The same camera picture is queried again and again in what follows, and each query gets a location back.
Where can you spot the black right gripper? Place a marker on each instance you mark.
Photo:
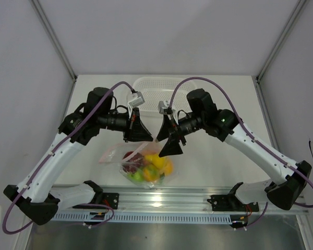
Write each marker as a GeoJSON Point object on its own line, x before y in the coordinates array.
{"type": "Point", "coordinates": [172, 147]}

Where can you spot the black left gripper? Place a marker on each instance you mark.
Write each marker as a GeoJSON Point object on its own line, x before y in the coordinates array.
{"type": "Point", "coordinates": [137, 132]}

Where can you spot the yellow lemon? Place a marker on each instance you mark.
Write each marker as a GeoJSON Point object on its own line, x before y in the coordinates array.
{"type": "Point", "coordinates": [155, 160]}

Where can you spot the orange yellow fruit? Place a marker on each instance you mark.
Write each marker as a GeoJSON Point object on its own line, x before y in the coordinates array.
{"type": "Point", "coordinates": [168, 168]}

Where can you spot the clear zip top bag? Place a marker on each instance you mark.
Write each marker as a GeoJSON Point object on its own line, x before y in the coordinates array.
{"type": "Point", "coordinates": [114, 157]}

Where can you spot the dark red apple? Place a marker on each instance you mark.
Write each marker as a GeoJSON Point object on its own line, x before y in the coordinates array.
{"type": "Point", "coordinates": [134, 163]}

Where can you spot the yellow mango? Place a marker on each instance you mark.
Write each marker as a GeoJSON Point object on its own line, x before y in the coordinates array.
{"type": "Point", "coordinates": [151, 173]}

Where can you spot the green apple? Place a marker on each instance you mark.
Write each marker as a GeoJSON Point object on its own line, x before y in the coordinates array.
{"type": "Point", "coordinates": [136, 176]}

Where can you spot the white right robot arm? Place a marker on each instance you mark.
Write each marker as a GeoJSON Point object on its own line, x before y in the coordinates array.
{"type": "Point", "coordinates": [286, 176]}

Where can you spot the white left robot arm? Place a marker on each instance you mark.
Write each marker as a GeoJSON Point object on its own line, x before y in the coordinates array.
{"type": "Point", "coordinates": [35, 195]}

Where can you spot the white plastic basket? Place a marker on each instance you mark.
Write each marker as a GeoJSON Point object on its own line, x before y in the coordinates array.
{"type": "Point", "coordinates": [155, 89]}

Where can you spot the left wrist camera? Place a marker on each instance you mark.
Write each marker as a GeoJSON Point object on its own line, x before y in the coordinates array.
{"type": "Point", "coordinates": [134, 100]}

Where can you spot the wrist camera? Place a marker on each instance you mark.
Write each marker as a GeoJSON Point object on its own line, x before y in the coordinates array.
{"type": "Point", "coordinates": [165, 109]}
{"type": "Point", "coordinates": [134, 100]}

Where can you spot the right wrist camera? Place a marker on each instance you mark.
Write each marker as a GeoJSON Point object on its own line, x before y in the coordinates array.
{"type": "Point", "coordinates": [165, 109]}

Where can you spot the aluminium mounting rail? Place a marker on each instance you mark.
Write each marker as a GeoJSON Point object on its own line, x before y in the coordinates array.
{"type": "Point", "coordinates": [165, 200]}

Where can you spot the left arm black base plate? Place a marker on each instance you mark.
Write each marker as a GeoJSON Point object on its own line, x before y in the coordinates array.
{"type": "Point", "coordinates": [108, 199]}

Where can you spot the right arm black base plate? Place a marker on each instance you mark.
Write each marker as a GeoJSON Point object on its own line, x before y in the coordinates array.
{"type": "Point", "coordinates": [230, 203]}

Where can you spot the white slotted cable duct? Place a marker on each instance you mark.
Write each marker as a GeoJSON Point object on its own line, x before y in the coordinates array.
{"type": "Point", "coordinates": [133, 217]}

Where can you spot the left aluminium frame post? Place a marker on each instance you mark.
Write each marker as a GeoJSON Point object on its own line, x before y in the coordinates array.
{"type": "Point", "coordinates": [50, 32]}

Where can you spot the aluminium frame post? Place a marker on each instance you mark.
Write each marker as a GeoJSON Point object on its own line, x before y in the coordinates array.
{"type": "Point", "coordinates": [50, 32]}
{"type": "Point", "coordinates": [282, 37]}

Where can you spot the right aluminium frame post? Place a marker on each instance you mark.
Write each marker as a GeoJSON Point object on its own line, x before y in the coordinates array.
{"type": "Point", "coordinates": [282, 37]}

